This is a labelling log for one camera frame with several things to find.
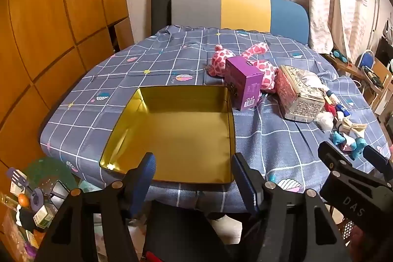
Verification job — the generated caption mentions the gold metal tin tray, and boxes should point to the gold metal tin tray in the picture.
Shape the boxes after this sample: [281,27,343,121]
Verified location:
[99,85,236,185]

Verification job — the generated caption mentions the blue checked tablecloth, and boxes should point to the blue checked tablecloth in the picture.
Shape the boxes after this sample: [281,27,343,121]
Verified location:
[40,25,392,213]

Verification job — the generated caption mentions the small blue sock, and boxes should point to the small blue sock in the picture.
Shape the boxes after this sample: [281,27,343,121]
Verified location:
[332,131,346,146]

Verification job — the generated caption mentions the clear plastic wrapper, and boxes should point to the clear plastic wrapper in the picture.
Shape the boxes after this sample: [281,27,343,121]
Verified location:
[316,111,334,131]

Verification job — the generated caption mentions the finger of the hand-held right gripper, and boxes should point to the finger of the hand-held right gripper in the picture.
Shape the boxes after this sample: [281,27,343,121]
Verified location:
[363,145,393,182]
[318,142,353,177]

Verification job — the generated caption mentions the wooden wardrobe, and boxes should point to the wooden wardrobe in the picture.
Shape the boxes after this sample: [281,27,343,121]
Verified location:
[0,0,136,179]

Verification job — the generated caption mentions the cream sock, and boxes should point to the cream sock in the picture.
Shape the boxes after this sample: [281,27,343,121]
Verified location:
[335,118,367,140]

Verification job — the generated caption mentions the pink spotted plush giraffe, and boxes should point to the pink spotted plush giraffe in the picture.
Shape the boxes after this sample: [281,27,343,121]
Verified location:
[207,42,278,94]

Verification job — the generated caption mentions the purple cardboard box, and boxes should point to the purple cardboard box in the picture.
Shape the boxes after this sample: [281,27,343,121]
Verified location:
[225,56,265,111]

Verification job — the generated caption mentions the blue folding chair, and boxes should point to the blue folding chair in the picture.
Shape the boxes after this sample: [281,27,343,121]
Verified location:
[358,50,393,115]

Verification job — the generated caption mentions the white sock with blue band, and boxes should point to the white sock with blue band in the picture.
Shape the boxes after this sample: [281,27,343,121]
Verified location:
[322,89,341,104]

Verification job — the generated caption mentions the dark cloth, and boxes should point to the dark cloth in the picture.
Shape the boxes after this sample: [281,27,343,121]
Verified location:
[144,200,246,262]

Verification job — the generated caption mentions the silver ornate tissue box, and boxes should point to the silver ornate tissue box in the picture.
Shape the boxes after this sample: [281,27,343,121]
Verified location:
[275,65,326,122]

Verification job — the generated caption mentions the blue goggles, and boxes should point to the blue goggles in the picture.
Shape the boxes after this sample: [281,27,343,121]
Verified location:
[332,49,351,64]

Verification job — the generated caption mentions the small green white box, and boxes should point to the small green white box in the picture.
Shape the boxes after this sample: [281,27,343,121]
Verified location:
[33,205,58,227]

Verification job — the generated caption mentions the large blue plush sock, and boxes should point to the large blue plush sock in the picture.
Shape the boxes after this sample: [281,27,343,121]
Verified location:
[350,138,367,161]

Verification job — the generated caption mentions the green translucent plastic cover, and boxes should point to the green translucent plastic cover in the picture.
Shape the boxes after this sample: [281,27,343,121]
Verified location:
[23,157,78,198]

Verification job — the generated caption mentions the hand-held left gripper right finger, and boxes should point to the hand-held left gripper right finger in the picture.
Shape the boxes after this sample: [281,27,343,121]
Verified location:
[232,152,351,262]

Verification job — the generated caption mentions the black rolled mat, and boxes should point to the black rolled mat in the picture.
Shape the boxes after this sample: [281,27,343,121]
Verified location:
[150,0,174,37]

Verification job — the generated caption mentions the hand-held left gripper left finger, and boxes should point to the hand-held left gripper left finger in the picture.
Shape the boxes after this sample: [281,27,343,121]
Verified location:
[35,152,157,262]

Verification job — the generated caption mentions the white printed plastic bag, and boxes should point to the white printed plastic bag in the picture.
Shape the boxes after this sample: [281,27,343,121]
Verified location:
[127,219,148,262]

